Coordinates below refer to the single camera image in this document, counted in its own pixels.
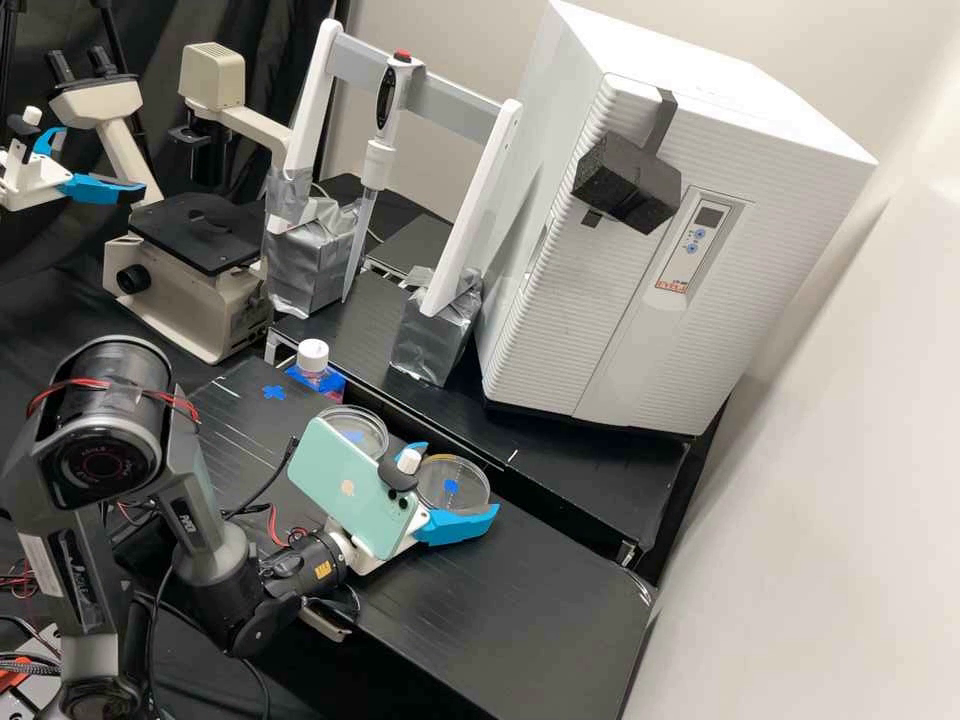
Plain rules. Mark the pipette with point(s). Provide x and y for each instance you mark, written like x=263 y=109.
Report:
x=388 y=90

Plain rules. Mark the small bottle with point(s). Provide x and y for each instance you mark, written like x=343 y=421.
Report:
x=313 y=364

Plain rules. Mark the petri dish lid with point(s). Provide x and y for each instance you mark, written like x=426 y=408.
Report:
x=454 y=487

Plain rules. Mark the right wrist camera phone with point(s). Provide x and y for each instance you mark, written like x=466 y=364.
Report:
x=345 y=487

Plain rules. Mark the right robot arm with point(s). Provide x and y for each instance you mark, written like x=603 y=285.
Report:
x=112 y=420

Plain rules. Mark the white pipette stand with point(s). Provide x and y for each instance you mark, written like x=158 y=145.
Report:
x=465 y=97

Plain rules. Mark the petri dish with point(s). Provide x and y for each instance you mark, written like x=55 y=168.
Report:
x=349 y=421

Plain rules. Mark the cream microscope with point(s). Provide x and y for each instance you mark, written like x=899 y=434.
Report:
x=187 y=300

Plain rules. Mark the white incubator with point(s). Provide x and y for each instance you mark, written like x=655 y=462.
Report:
x=577 y=52

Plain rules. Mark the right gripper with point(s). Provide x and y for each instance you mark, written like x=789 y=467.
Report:
x=362 y=563

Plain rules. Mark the black platform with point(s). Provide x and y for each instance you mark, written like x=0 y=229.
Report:
x=409 y=240
x=570 y=480
x=341 y=191
x=480 y=622

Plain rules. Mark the incubator door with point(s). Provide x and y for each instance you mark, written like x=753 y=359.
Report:
x=607 y=300

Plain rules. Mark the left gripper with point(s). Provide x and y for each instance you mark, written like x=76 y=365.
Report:
x=30 y=180

